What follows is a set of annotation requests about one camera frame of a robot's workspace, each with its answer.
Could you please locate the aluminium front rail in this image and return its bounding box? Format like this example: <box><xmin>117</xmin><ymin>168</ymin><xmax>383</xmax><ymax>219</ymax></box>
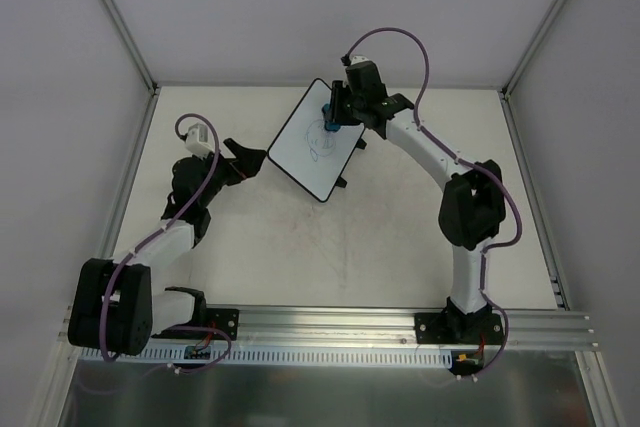
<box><xmin>57</xmin><ymin>300</ymin><xmax>600</xmax><ymax>352</ymax></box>

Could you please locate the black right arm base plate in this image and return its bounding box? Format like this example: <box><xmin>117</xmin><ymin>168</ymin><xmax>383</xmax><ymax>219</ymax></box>
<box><xmin>413</xmin><ymin>311</ymin><xmax>505</xmax><ymax>345</ymax></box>

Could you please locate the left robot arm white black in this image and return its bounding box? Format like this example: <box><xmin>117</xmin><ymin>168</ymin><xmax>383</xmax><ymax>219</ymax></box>
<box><xmin>67</xmin><ymin>138</ymin><xmax>267</xmax><ymax>361</ymax></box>

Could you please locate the aluminium frame post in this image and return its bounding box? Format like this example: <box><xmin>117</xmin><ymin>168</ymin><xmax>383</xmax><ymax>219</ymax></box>
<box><xmin>74</xmin><ymin>0</ymin><xmax>160</xmax><ymax>96</ymax></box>
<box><xmin>501</xmin><ymin>0</ymin><xmax>569</xmax><ymax>99</ymax></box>

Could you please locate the white slotted cable duct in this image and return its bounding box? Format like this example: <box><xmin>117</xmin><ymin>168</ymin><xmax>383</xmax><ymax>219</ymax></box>
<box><xmin>79</xmin><ymin>342</ymin><xmax>455</xmax><ymax>369</ymax></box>

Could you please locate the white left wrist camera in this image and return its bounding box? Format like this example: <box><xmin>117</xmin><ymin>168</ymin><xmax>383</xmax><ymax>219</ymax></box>
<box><xmin>184</xmin><ymin>123</ymin><xmax>214</xmax><ymax>159</ymax></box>

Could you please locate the left aluminium frame post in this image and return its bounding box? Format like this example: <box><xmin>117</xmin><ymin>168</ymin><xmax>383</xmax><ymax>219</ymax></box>
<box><xmin>74</xmin><ymin>0</ymin><xmax>160</xmax><ymax>96</ymax></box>

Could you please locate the right aluminium frame post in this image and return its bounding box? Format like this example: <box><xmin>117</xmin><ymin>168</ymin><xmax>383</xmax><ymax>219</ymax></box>
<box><xmin>501</xmin><ymin>0</ymin><xmax>569</xmax><ymax>99</ymax></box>

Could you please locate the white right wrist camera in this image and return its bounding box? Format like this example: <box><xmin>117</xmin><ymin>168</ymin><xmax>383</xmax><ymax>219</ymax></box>
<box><xmin>340</xmin><ymin>54</ymin><xmax>369</xmax><ymax>67</ymax></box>

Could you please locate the blue whiteboard eraser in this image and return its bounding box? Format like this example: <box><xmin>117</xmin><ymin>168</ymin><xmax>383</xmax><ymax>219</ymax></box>
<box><xmin>322</xmin><ymin>104</ymin><xmax>341</xmax><ymax>132</ymax></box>

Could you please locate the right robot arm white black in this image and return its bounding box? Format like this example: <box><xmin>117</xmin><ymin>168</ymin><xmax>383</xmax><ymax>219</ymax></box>
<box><xmin>322</xmin><ymin>56</ymin><xmax>506</xmax><ymax>343</ymax></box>

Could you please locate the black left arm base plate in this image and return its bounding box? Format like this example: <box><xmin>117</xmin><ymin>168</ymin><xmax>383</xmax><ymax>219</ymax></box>
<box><xmin>155</xmin><ymin>307</ymin><xmax>240</xmax><ymax>341</ymax></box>

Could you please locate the white board with black frame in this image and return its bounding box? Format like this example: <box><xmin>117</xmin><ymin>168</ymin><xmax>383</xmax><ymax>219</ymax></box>
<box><xmin>267</xmin><ymin>78</ymin><xmax>364</xmax><ymax>203</ymax></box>

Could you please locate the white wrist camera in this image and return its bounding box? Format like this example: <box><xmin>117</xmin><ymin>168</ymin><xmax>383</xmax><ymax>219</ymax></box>
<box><xmin>184</xmin><ymin>123</ymin><xmax>214</xmax><ymax>159</ymax></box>
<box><xmin>340</xmin><ymin>54</ymin><xmax>369</xmax><ymax>67</ymax></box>

